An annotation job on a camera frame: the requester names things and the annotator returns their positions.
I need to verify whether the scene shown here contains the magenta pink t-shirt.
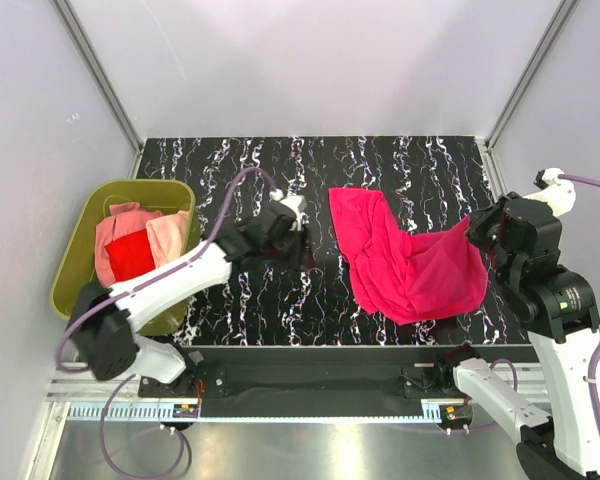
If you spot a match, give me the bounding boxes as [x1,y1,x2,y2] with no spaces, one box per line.
[329,188,488,325]

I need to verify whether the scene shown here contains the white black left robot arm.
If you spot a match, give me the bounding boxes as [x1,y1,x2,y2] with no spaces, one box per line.
[67,195,312,396]

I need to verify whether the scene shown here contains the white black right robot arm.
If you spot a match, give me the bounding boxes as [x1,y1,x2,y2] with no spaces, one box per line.
[433,193,600,479]

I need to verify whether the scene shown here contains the light pink shirt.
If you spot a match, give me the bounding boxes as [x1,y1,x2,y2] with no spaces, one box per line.
[146,210,189,267]

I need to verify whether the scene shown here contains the red folded shirt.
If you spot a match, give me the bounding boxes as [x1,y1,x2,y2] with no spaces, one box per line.
[105,229,156,282]

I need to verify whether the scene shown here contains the salmon pink shirt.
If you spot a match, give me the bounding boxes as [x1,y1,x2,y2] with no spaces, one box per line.
[94,202,160,287]

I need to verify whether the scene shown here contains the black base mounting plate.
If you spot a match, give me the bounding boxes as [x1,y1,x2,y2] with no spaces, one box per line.
[137,342,536,419]

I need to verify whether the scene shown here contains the olive green plastic bin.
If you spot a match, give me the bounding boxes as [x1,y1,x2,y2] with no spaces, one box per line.
[50,179,196,320]

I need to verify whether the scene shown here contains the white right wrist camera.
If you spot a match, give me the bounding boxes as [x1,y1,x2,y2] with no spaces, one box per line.
[525,168,576,217]

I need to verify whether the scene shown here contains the aluminium right frame post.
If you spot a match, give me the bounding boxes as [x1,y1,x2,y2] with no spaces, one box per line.
[484,0,580,152]

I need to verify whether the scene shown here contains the aluminium frame post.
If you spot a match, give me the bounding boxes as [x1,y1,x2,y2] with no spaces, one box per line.
[484,0,580,152]
[50,0,144,155]

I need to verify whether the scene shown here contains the white slotted cable duct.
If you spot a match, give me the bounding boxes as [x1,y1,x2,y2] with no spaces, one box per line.
[68,401,442,425]

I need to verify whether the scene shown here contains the aluminium left frame post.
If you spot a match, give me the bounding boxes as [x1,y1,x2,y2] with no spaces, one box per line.
[50,0,144,155]

